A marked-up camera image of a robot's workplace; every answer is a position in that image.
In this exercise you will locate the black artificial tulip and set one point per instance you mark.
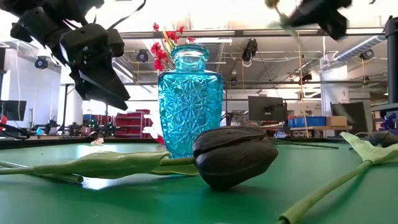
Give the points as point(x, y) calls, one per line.
point(233, 155)
point(363, 149)

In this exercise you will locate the green table mat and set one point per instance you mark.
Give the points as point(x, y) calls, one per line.
point(124, 205)

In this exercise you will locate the red storage shelves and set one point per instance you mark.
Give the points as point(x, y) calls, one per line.
point(133, 124)

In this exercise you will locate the black background monitor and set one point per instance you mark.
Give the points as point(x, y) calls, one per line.
point(14, 110)
point(267, 109)

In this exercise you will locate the grey side desk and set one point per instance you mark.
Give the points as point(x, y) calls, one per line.
point(385, 108)

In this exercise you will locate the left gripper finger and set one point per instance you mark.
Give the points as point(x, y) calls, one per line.
point(93, 93)
point(105, 81)

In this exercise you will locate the black ceiling spotlight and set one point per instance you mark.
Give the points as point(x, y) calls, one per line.
point(41, 63)
point(250, 48)
point(367, 54)
point(142, 56)

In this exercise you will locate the white building column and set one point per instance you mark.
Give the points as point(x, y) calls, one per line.
point(334, 81)

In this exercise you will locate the dark panel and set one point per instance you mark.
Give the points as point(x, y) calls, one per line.
point(354, 115)

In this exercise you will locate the silver ventilation duct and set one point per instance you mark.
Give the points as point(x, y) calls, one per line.
point(360, 47)

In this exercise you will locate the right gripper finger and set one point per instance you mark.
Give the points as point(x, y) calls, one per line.
point(304, 15)

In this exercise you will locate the blue storage bins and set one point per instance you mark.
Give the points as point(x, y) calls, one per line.
point(308, 121)

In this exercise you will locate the black background gantry frame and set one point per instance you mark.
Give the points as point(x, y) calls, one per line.
point(65, 109)

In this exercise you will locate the cardboard box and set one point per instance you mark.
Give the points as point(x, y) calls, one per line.
point(336, 121)

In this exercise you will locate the small white petal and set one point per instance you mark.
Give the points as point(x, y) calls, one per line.
point(97, 142)

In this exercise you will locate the red artificial flower bunch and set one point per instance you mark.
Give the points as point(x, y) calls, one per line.
point(159, 54)

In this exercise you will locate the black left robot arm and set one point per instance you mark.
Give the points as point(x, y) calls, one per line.
point(37, 21)

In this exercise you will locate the blue cut-glass vase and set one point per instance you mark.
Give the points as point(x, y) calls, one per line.
point(189, 109)

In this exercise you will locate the black monitor pole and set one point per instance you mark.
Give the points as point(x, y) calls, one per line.
point(392, 62)

